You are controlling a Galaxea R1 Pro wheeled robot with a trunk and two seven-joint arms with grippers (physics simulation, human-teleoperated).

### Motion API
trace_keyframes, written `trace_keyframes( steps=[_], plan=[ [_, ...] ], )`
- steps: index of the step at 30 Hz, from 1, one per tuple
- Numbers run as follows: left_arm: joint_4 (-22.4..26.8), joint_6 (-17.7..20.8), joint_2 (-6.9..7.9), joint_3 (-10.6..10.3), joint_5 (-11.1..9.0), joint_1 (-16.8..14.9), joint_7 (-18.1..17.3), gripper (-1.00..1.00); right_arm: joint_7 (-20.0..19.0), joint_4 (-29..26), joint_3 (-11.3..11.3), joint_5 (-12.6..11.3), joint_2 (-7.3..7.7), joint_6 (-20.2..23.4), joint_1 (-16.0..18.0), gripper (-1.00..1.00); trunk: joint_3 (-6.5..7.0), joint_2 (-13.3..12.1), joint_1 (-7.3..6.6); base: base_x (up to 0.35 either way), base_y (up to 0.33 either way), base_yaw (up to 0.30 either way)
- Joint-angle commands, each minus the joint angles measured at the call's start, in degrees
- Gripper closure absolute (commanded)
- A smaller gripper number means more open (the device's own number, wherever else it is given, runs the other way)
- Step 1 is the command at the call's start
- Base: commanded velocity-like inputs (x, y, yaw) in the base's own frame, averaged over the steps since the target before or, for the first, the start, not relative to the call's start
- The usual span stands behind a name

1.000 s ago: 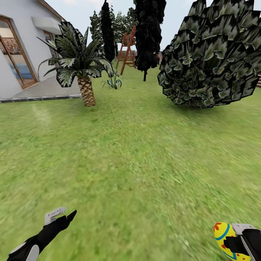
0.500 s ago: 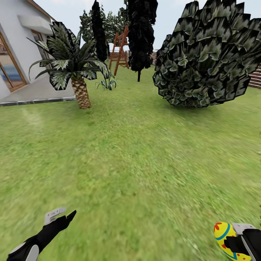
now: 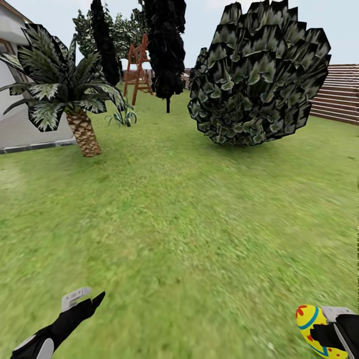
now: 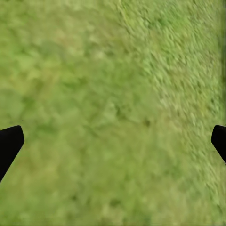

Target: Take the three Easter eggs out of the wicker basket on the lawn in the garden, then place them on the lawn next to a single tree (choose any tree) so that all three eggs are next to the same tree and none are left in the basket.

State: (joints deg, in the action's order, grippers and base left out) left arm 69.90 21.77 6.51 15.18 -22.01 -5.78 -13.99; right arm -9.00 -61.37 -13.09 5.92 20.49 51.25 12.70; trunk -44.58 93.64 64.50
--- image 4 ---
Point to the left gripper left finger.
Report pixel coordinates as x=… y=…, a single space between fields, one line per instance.
x=11 y=141

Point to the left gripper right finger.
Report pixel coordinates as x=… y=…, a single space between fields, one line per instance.
x=218 y=139

